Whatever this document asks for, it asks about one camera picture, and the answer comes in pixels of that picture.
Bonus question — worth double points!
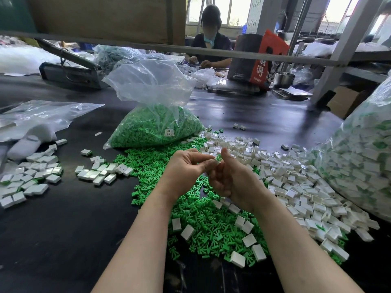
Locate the pile of white plastic caps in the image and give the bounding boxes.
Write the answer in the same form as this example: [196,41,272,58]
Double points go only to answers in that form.
[171,126,381,269]

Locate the metal bowl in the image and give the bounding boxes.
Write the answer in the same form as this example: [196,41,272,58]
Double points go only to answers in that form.
[274,72,295,89]

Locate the white paper sheets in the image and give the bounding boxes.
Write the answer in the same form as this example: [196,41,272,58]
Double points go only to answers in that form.
[274,86,312,100]

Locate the pile of green parts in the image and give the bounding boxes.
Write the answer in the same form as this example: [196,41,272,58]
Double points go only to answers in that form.
[114,136,348,265]

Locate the clear bag of pale parts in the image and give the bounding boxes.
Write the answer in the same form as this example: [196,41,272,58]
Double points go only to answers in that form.
[93,46,186,75]

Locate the black table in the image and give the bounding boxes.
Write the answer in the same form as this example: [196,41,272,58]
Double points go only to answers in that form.
[0,53,391,293]

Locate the white plastic sheet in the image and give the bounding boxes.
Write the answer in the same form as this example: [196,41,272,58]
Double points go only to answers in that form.
[0,46,61,77]

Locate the large bag of white caps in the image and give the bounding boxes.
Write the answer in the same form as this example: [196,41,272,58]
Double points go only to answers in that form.
[314,73,391,223]

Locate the pile of assembled white pieces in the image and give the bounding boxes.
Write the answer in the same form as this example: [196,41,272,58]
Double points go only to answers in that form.
[0,139,68,209]

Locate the bag of green clips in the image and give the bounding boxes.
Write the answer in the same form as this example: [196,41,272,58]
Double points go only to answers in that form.
[103,59,204,150]

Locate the person's right forearm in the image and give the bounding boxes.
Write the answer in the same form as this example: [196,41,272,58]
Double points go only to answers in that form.
[253,199,365,293]

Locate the brown board panel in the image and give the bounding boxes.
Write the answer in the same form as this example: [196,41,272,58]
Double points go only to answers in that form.
[0,0,187,43]

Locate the black and red box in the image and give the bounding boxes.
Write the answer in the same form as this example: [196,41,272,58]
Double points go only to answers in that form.
[227,30,290,89]

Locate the person's left forearm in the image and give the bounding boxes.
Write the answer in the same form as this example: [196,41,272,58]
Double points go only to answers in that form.
[92,195,182,293]

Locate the empty clear plastic bag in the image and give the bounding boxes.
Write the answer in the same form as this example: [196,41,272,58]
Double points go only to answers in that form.
[0,100,105,161]

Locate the person's right hand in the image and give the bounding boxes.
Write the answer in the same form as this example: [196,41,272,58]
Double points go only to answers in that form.
[209,148,273,214]

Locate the grey metal shelf frame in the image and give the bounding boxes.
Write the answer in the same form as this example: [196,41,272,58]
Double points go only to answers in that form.
[0,0,391,107]

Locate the cardboard box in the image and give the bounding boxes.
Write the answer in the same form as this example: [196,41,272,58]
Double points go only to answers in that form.
[328,86,369,120]

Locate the person's left hand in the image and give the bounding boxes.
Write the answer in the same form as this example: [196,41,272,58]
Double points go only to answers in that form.
[158,149,219,205]

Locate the crumpled white plastic bag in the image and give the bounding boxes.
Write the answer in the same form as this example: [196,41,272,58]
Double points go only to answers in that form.
[192,68,221,89]

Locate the white bags on shelf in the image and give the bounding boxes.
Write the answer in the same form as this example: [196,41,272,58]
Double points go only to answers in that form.
[303,41,387,57]

